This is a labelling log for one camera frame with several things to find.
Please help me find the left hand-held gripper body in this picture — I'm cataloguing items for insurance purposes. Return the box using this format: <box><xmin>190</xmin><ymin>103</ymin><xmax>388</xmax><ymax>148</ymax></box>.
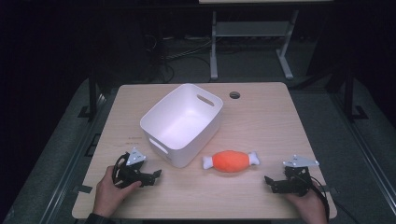
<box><xmin>112</xmin><ymin>147</ymin><xmax>148</xmax><ymax>189</ymax></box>

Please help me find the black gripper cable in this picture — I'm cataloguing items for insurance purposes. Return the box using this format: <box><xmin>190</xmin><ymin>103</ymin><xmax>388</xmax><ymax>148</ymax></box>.
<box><xmin>306</xmin><ymin>175</ymin><xmax>362</xmax><ymax>224</ymax></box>
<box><xmin>111</xmin><ymin>151</ymin><xmax>130</xmax><ymax>189</ymax></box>

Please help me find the bundle of floor cables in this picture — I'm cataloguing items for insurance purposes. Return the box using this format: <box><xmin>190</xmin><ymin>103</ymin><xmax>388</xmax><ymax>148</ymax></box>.
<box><xmin>144</xmin><ymin>33</ymin><xmax>213</xmax><ymax>83</ymax></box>

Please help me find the black metal stand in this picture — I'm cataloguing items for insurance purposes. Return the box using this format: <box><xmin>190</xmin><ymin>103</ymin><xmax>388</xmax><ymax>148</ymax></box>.
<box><xmin>342</xmin><ymin>66</ymin><xmax>370</xmax><ymax>121</ymax></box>
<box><xmin>78</xmin><ymin>63</ymin><xmax>102</xmax><ymax>119</ymax></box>

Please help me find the grey metal table frame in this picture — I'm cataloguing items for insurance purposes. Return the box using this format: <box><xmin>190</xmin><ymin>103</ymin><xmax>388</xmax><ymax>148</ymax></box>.
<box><xmin>209</xmin><ymin>8</ymin><xmax>301</xmax><ymax>81</ymax></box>

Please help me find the white plastic basket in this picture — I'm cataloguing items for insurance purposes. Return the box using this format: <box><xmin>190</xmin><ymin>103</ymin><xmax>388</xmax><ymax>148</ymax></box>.
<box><xmin>139</xmin><ymin>82</ymin><xmax>224</xmax><ymax>169</ymax></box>

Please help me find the orange plush meat bone toy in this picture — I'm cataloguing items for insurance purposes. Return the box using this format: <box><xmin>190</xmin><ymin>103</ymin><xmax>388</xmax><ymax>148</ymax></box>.
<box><xmin>202</xmin><ymin>149</ymin><xmax>262</xmax><ymax>174</ymax></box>

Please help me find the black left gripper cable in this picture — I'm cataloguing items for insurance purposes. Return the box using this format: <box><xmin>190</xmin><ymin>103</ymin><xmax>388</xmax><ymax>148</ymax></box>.
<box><xmin>111</xmin><ymin>151</ymin><xmax>130</xmax><ymax>189</ymax></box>

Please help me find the person's left hand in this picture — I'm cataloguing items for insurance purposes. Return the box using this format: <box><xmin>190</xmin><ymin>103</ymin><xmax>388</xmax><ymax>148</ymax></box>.
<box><xmin>92</xmin><ymin>165</ymin><xmax>143</xmax><ymax>218</ymax></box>

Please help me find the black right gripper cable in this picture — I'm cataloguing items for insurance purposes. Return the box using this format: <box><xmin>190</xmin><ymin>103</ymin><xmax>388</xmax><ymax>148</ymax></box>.
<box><xmin>306</xmin><ymin>175</ymin><xmax>362</xmax><ymax>224</ymax></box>

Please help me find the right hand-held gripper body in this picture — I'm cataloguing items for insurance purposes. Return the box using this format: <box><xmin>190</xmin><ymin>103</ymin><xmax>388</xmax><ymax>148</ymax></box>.
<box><xmin>281</xmin><ymin>154</ymin><xmax>320</xmax><ymax>197</ymax></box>

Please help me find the person's right hand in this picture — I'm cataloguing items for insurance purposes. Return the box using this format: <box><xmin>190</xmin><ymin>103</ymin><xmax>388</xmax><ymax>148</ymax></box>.
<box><xmin>284</xmin><ymin>182</ymin><xmax>330</xmax><ymax>224</ymax></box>

